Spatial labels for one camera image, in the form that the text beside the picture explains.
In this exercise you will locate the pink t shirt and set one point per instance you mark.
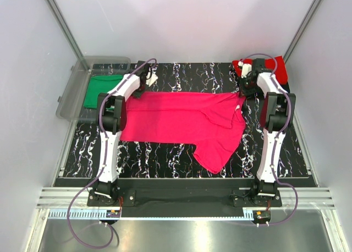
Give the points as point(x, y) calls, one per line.
point(212, 122)

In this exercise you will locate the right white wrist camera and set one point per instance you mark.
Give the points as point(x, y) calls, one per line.
point(246, 68)

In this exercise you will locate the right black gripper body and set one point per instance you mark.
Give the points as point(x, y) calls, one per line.
point(247, 87)

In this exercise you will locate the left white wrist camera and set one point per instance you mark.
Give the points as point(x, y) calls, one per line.
point(151, 78)

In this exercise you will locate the left orange connector board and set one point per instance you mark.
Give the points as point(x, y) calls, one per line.
point(113, 213)

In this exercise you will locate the orange connector board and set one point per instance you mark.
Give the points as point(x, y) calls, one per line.
point(263, 214)
point(113, 213)

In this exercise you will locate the aluminium frame rail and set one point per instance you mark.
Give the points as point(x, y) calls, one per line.
point(61, 197)

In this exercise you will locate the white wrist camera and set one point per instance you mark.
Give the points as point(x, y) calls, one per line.
point(246, 68)
point(151, 78)

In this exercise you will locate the right orange connector board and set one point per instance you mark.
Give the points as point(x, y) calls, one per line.
point(263, 214)

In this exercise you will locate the folded red t shirt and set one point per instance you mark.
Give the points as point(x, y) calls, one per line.
point(280, 73)

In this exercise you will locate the green t shirt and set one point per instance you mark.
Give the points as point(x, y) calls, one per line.
point(99, 84)

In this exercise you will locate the clear plastic bin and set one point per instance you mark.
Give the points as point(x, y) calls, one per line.
point(71, 103)

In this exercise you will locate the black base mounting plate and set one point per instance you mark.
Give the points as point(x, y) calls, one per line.
point(181, 199)

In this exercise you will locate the folded black t shirt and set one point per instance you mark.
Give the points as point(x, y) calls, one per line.
point(286, 87)

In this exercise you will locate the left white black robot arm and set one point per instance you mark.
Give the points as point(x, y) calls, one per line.
point(111, 121)

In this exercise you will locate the white slotted cable duct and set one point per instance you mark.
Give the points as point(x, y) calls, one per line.
point(80, 214)

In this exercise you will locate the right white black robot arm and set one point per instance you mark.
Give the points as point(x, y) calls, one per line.
point(275, 118)

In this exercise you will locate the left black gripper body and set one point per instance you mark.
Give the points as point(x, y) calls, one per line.
point(137, 93)

